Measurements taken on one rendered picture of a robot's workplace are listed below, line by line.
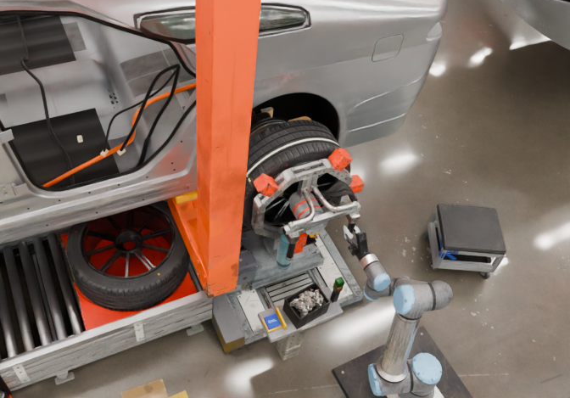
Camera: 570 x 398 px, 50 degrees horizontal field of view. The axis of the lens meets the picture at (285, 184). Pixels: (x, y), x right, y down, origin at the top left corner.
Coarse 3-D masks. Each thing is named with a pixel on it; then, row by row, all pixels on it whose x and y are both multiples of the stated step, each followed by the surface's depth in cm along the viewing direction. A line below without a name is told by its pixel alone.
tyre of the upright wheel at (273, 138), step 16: (272, 128) 310; (288, 128) 311; (304, 128) 312; (320, 128) 320; (256, 144) 308; (272, 144) 305; (304, 144) 305; (320, 144) 307; (336, 144) 318; (256, 160) 305; (272, 160) 300; (288, 160) 300; (304, 160) 305; (256, 176) 302; (272, 176) 304; (256, 192) 308
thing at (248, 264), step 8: (240, 248) 358; (240, 256) 350; (248, 256) 350; (240, 264) 346; (248, 264) 347; (256, 264) 349; (240, 272) 346; (248, 272) 348; (240, 280) 351; (248, 280) 355; (240, 288) 370; (232, 296) 369
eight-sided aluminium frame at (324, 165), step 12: (300, 168) 302; (312, 168) 306; (324, 168) 303; (276, 180) 302; (288, 180) 297; (300, 180) 302; (348, 180) 321; (276, 192) 300; (264, 204) 303; (336, 204) 338; (252, 216) 318; (264, 216) 312; (264, 228) 323; (276, 228) 335
